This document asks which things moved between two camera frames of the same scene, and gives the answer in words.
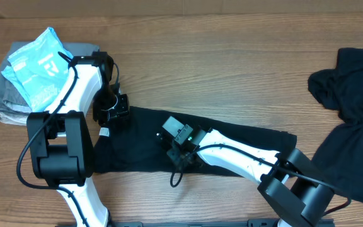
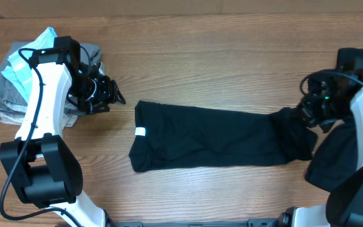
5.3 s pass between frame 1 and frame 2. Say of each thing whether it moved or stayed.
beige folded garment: stayed
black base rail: stayed
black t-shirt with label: moved
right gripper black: moved
